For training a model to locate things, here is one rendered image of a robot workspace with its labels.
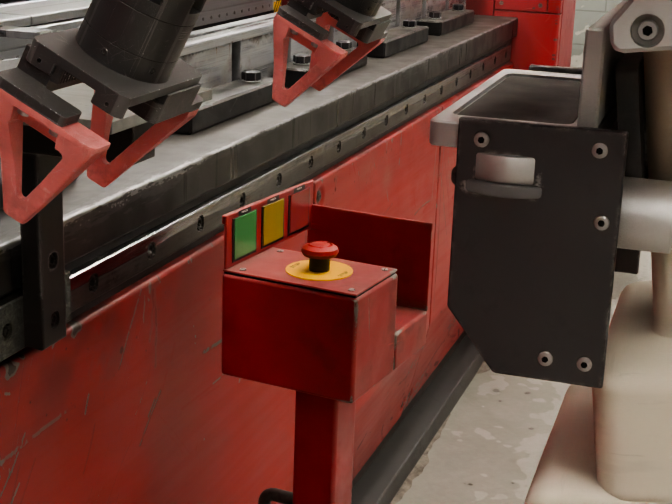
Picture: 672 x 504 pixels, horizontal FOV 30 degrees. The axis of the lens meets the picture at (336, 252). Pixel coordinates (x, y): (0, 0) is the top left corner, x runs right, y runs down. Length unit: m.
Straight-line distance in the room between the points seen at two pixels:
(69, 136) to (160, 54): 0.07
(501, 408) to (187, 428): 1.60
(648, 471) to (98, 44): 0.43
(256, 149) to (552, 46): 1.65
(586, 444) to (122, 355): 0.57
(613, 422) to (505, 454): 1.96
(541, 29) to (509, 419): 0.94
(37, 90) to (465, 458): 2.13
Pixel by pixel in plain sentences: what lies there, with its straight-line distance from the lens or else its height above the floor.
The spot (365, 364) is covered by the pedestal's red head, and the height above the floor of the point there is 0.70.
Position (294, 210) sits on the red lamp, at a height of 0.81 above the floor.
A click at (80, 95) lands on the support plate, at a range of 1.07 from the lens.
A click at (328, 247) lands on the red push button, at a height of 0.81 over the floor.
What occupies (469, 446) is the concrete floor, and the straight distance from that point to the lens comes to 2.80.
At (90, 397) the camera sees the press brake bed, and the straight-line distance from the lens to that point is 1.27.
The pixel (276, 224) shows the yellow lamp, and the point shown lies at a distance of 1.41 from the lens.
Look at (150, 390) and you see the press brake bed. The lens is 1.38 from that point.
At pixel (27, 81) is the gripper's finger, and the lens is 0.70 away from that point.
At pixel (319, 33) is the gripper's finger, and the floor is 1.06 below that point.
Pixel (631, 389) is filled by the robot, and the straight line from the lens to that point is 0.81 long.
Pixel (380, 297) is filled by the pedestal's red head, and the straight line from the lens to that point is 1.32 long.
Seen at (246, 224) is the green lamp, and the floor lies 0.82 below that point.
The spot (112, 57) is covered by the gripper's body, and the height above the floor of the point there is 1.08.
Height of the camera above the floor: 1.18
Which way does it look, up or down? 16 degrees down
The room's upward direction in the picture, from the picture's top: 2 degrees clockwise
